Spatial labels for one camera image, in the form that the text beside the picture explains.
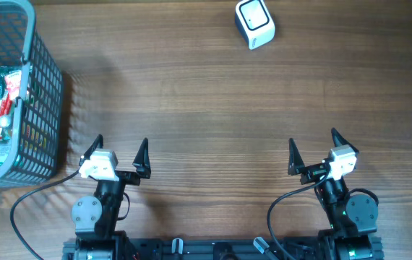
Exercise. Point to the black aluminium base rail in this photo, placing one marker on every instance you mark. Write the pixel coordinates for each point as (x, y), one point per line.
(220, 249)

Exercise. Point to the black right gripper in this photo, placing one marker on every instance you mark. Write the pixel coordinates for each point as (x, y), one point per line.
(296, 165)

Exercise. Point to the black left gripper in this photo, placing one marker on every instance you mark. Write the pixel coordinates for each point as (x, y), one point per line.
(131, 178)

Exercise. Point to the red toothpaste tube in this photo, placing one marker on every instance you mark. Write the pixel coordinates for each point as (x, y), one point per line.
(11, 88)

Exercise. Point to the grey plastic shopping basket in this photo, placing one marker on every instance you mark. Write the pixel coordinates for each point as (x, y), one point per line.
(33, 154)

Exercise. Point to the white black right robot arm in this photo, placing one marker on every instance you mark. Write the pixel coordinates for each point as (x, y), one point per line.
(352, 214)

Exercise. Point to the white barcode scanner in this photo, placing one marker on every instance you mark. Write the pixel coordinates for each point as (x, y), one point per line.
(254, 23)

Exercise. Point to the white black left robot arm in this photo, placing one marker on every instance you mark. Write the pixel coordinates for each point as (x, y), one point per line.
(95, 216)

